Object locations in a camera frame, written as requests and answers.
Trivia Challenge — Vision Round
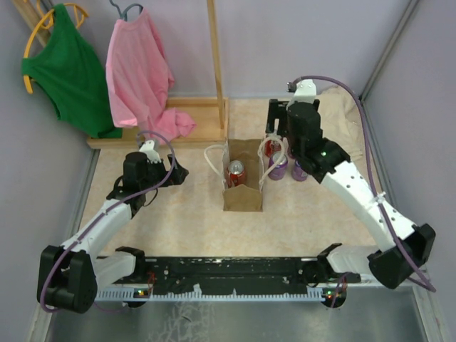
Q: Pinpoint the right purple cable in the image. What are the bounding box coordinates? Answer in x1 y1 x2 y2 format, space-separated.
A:
286 74 437 309

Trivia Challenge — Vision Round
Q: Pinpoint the purple cable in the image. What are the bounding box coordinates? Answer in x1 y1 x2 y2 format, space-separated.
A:
38 130 177 314
286 74 437 309

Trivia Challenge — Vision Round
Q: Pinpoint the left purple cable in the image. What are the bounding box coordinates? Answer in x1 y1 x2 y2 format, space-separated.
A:
38 130 177 314

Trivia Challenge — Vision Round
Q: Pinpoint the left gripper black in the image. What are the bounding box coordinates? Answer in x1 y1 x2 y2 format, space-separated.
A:
140 154 189 192

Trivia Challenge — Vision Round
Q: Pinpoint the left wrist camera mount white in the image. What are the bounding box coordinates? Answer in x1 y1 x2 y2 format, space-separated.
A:
139 139 162 163

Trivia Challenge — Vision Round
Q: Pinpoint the pink shirt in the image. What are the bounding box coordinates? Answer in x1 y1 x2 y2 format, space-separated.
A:
105 9 196 141

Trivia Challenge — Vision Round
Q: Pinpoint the red can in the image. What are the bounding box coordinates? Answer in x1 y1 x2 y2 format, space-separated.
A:
264 140 281 157
227 160 247 187

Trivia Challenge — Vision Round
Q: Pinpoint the beige cloth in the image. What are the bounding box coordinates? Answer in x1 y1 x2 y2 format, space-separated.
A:
317 86 366 168

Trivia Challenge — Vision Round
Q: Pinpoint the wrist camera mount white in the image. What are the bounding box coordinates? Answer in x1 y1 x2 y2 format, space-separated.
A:
287 79 316 106
139 139 162 163

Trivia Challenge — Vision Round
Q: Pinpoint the yellow hanger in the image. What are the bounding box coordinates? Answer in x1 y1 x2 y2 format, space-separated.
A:
23 2 89 94

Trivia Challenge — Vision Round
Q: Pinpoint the grey hanger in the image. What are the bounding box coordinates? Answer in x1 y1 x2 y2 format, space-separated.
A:
109 0 144 21

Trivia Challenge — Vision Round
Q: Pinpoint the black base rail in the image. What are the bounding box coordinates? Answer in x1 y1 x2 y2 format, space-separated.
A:
116 256 341 296

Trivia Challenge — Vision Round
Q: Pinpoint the green tank top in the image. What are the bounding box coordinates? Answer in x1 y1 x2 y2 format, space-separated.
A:
21 4 122 139

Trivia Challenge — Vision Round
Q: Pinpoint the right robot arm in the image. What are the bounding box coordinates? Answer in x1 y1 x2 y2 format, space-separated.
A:
266 99 436 289

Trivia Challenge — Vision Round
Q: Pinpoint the aluminium frame rail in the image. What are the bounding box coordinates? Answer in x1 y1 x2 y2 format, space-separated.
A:
359 0 420 103

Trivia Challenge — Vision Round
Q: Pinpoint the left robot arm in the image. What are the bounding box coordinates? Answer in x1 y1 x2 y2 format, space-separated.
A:
36 152 189 314

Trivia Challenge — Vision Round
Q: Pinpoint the wooden clothes rack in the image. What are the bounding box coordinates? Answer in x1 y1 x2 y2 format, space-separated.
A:
12 1 229 147

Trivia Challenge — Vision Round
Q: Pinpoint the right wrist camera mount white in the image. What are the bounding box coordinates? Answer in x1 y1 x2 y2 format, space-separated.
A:
287 79 316 106

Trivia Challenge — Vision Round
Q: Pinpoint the purple can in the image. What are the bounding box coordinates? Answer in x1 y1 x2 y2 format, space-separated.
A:
291 160 308 182
268 152 288 180
287 145 294 159

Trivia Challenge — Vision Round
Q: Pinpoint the brown canvas tote bag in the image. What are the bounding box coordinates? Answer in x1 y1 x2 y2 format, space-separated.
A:
204 134 286 212

